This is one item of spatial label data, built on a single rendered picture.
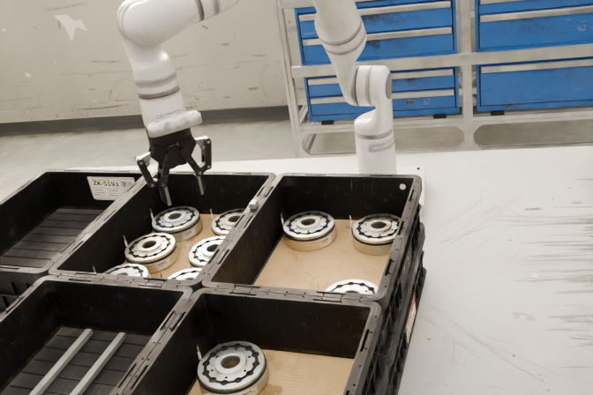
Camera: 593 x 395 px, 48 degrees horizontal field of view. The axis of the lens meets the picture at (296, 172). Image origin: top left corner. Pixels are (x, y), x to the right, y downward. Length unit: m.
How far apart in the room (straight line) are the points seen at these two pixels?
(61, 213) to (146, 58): 0.66
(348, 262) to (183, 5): 0.54
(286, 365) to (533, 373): 0.42
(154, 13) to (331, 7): 0.34
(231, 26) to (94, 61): 0.98
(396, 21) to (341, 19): 1.80
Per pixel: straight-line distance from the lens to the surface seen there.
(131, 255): 1.35
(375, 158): 1.56
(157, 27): 1.08
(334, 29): 1.29
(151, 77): 1.11
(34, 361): 1.22
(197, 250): 1.31
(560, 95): 3.22
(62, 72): 4.72
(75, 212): 1.67
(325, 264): 1.25
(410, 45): 3.10
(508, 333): 1.28
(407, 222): 1.15
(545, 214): 1.63
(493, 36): 3.10
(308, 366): 1.04
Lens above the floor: 1.53
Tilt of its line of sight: 26 degrees down
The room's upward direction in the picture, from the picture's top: 9 degrees counter-clockwise
